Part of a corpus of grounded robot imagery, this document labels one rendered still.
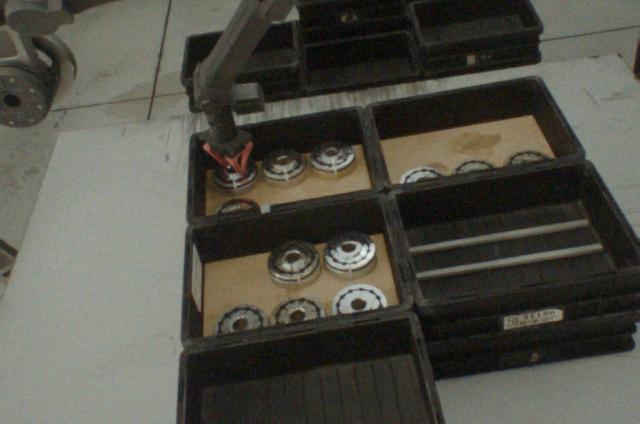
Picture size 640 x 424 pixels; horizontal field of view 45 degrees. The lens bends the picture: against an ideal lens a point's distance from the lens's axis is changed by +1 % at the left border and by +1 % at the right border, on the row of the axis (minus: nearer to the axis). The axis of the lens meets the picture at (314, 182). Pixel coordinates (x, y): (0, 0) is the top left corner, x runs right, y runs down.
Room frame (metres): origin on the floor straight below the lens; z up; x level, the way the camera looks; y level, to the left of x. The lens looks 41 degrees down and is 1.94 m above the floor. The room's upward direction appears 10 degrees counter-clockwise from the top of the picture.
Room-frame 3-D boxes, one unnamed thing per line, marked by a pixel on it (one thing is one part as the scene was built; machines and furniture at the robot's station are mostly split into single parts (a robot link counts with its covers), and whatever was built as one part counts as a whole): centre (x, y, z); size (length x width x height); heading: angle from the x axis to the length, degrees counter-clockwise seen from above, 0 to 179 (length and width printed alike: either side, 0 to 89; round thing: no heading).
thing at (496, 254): (0.96, -0.33, 0.87); 0.40 x 0.30 x 0.11; 89
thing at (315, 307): (0.90, 0.07, 0.86); 0.10 x 0.10 x 0.01
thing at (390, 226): (0.97, 0.07, 0.92); 0.40 x 0.30 x 0.02; 89
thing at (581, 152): (1.26, -0.34, 0.92); 0.40 x 0.30 x 0.02; 89
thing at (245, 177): (1.34, 0.17, 0.86); 0.10 x 0.10 x 0.01
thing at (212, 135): (1.34, 0.17, 0.98); 0.10 x 0.07 x 0.07; 44
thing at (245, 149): (1.34, 0.16, 0.91); 0.07 x 0.07 x 0.09; 44
